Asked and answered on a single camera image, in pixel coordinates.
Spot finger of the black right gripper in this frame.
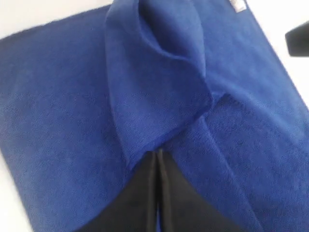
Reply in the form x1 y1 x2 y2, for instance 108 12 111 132
285 21 309 57

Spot white label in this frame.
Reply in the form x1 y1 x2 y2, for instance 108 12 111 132
229 0 247 13

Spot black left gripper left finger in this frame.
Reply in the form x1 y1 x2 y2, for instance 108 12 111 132
79 151 157 232

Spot blue towel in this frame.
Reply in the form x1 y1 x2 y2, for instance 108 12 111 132
0 0 309 232

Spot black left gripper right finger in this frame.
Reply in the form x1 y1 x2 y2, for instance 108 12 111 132
158 150 244 232

